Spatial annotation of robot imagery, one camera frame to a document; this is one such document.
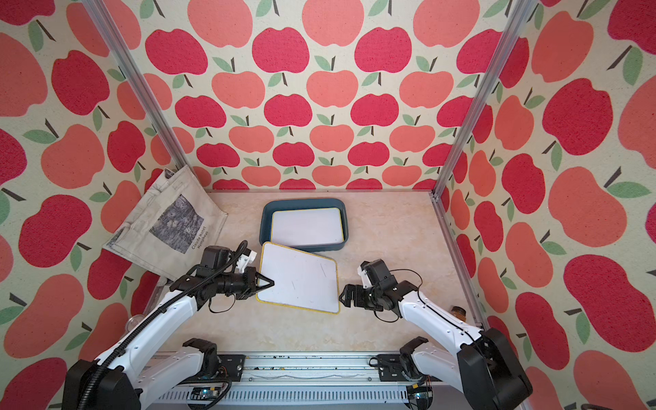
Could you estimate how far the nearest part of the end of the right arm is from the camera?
617 mm

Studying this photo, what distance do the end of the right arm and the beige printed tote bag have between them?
1.97ft

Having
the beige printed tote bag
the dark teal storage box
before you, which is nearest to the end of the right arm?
the dark teal storage box

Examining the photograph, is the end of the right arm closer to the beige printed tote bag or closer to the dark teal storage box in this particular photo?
the dark teal storage box

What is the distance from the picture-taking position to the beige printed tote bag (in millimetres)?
784
